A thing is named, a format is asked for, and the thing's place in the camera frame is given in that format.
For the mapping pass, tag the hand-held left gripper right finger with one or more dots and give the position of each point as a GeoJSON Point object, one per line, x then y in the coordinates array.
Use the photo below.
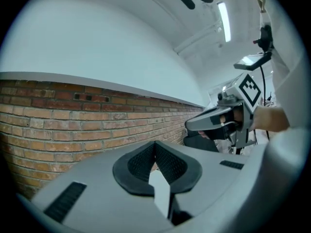
{"type": "Point", "coordinates": [211, 173]}

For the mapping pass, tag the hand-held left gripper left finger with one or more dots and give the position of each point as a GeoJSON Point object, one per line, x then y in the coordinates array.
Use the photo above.
{"type": "Point", "coordinates": [102, 198]}

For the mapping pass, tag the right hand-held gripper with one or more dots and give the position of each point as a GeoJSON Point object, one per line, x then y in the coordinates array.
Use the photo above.
{"type": "Point", "coordinates": [247, 91]}

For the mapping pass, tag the person's right forearm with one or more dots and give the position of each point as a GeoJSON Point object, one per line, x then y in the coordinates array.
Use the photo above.
{"type": "Point", "coordinates": [272, 118]}

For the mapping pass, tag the black office chair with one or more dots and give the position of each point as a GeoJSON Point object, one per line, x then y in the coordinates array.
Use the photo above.
{"type": "Point", "coordinates": [201, 144]}

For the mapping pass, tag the white ceiling pipe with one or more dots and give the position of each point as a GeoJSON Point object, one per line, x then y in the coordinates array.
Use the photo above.
{"type": "Point", "coordinates": [196, 38]}

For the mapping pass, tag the person's white shirt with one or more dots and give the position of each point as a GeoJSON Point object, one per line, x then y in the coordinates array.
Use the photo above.
{"type": "Point", "coordinates": [286, 69]}

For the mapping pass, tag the ceiling light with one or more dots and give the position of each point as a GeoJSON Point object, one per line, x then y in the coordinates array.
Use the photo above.
{"type": "Point", "coordinates": [224, 21]}

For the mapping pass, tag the black wall socket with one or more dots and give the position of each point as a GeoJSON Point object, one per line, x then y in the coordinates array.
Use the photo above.
{"type": "Point", "coordinates": [89, 97]}
{"type": "Point", "coordinates": [77, 96]}

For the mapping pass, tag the black monitor mount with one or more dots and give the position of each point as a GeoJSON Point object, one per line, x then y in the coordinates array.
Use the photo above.
{"type": "Point", "coordinates": [266, 40]}

